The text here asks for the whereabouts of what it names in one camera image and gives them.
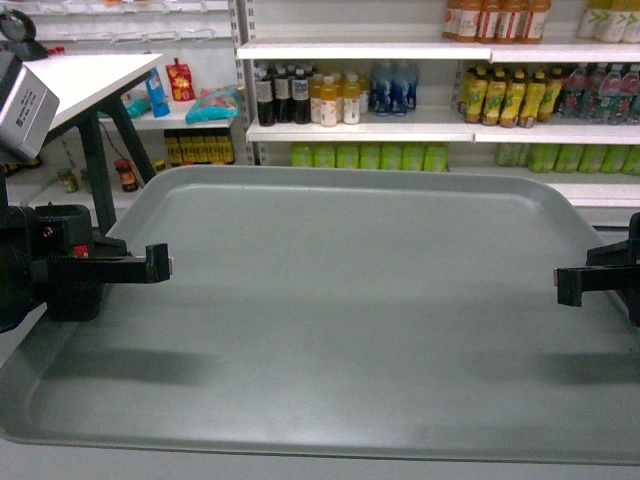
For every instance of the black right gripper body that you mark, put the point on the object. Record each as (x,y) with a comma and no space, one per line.
(619,263)

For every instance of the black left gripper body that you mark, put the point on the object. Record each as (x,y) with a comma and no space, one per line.
(44,232)

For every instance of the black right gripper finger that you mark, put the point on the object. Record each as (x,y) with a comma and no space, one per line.
(572,283)

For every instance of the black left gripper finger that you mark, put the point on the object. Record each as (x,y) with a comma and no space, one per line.
(154,267)

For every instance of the grey rectangular serving tray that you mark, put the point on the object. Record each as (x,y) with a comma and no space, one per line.
(330,312)

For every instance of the white checkout table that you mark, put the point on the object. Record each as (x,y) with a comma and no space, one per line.
(85,86)

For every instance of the teal snack bag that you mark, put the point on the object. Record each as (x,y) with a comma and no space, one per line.
(214,104)

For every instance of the red snack pouch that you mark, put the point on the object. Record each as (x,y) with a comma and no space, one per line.
(180,80)

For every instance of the green drink bottle pack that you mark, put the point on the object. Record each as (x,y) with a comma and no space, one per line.
(407,156)

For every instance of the black barcode scanner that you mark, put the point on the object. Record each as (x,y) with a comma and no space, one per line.
(20,32)

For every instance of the yellow lemon tea bottle front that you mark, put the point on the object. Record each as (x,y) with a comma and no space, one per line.
(494,98)

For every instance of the yellow lemon tea bottle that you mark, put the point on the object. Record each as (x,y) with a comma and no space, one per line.
(475,95)
(494,98)

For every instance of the dark tea bottle left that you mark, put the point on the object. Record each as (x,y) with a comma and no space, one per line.
(265,99)

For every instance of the dark tea bottle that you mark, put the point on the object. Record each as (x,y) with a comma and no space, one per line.
(301,97)
(283,96)
(265,99)

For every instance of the dark tea bottle middle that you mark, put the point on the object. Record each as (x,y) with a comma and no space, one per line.
(283,96)

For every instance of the yellow lemon tea bottle back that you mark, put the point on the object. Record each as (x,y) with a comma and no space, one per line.
(475,95)

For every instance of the dark tea bottle right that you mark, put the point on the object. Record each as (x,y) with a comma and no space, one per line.
(301,97)

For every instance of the orange juice bottle back left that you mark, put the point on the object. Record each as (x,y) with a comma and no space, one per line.
(315,97)

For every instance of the orange juice bottle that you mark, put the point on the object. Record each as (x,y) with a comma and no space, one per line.
(351,100)
(329,105)
(315,97)

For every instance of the orange juice bottle front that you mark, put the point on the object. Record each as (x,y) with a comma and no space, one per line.
(329,105)

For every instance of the orange juice bottle right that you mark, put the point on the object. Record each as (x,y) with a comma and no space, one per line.
(351,100)

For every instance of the blue drink bottle right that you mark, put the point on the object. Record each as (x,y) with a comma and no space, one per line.
(404,88)

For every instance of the blue drink bottle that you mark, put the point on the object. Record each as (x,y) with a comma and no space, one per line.
(382,76)
(404,88)

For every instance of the white slotted shelf upright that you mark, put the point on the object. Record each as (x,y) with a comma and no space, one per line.
(249,151)

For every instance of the blue drink bottle left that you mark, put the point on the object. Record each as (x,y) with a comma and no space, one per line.
(382,76)

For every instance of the orange peach drink bottle left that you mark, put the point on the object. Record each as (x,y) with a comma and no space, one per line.
(466,20)

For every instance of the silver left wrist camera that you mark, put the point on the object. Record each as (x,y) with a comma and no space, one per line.
(28,108)

